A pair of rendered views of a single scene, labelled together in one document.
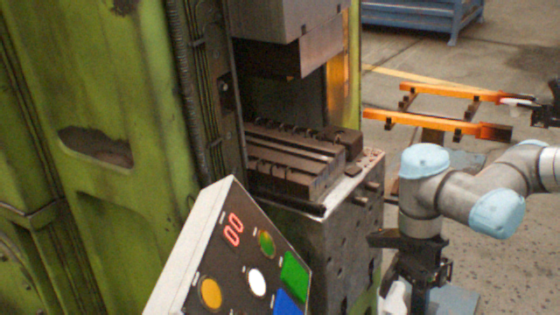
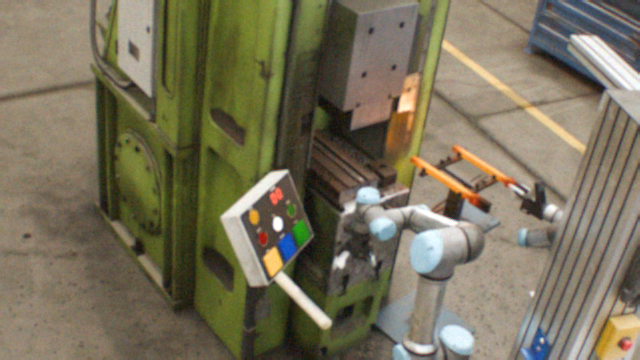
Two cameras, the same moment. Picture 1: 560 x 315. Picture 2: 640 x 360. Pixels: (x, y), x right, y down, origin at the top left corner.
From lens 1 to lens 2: 2.00 m
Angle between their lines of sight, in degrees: 11
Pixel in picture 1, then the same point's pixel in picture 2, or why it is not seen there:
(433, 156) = (370, 195)
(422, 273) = (355, 249)
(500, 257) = (512, 313)
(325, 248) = (337, 234)
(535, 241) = not seen: hidden behind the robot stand
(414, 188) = (358, 206)
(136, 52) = (263, 95)
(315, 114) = (376, 147)
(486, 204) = (376, 222)
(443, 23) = not seen: hidden behind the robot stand
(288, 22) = (347, 101)
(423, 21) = not seen: hidden behind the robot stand
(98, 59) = (245, 84)
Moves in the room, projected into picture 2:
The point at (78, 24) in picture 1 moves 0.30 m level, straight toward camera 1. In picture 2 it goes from (242, 63) to (239, 102)
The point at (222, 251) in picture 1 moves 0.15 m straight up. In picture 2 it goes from (266, 203) to (270, 167)
